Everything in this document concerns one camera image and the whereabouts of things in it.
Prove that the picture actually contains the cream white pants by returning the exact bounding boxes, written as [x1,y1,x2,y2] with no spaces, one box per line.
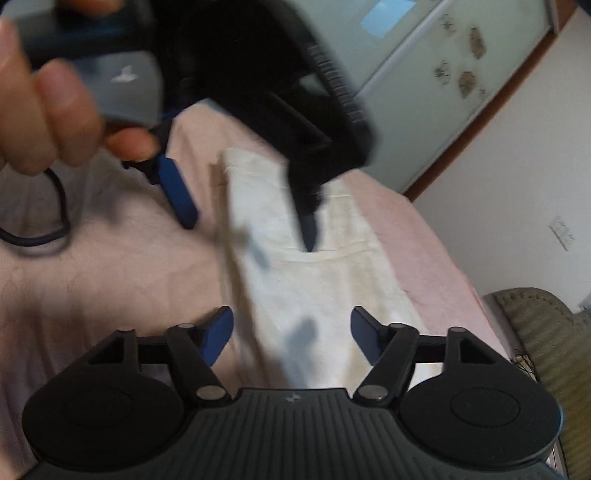
[221,148,427,392]

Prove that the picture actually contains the person's left hand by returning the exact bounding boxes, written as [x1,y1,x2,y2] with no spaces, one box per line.
[1,19,159,176]

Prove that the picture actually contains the pink floral bed blanket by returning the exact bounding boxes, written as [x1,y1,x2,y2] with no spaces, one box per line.
[1,105,501,479]

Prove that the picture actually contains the frosted glass wardrobe door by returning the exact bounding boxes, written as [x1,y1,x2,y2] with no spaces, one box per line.
[294,0,550,192]

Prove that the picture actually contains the olive green padded headboard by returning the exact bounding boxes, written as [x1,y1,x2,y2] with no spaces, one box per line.
[484,287,590,479]

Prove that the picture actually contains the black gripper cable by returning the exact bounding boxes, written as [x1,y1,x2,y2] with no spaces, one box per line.
[0,166,72,248]

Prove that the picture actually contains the white wall power socket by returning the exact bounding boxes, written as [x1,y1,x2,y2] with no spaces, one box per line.
[549,216,575,251]

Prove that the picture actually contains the brown wooden door frame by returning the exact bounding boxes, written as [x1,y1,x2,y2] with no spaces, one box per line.
[403,0,577,202]

